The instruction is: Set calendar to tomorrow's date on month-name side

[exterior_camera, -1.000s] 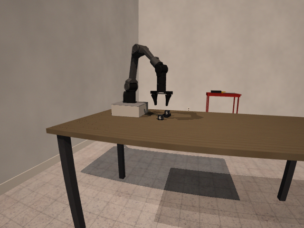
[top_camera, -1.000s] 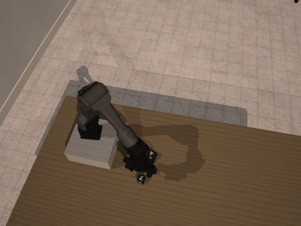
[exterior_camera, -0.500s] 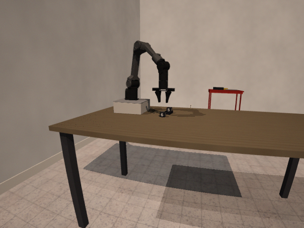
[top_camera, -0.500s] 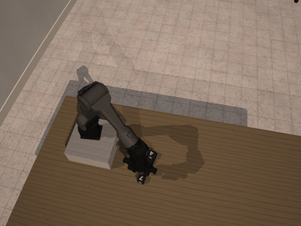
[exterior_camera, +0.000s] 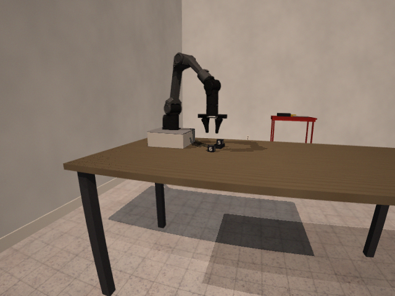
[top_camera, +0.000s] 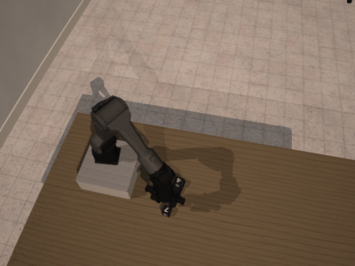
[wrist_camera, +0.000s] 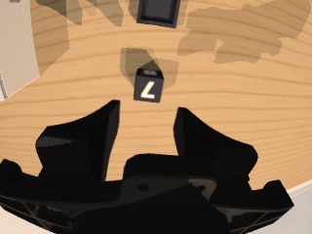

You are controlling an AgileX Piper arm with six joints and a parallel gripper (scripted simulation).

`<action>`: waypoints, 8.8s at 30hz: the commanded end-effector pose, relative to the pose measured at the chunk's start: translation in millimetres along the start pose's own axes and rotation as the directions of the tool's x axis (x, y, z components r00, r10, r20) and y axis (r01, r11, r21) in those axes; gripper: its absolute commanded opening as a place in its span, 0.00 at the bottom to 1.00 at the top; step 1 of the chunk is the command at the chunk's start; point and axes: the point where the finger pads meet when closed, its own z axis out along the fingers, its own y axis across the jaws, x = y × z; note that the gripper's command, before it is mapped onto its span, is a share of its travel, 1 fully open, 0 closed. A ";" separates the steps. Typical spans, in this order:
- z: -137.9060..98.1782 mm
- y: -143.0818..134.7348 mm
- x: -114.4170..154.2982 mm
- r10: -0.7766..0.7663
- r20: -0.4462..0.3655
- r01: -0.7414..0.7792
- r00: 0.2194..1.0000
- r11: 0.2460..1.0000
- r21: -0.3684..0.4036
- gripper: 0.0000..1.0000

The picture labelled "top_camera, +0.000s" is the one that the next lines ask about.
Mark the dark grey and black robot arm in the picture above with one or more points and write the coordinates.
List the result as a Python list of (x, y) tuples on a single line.
[(115, 118)]

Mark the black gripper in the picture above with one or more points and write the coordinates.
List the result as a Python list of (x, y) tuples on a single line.
[(172, 198)]

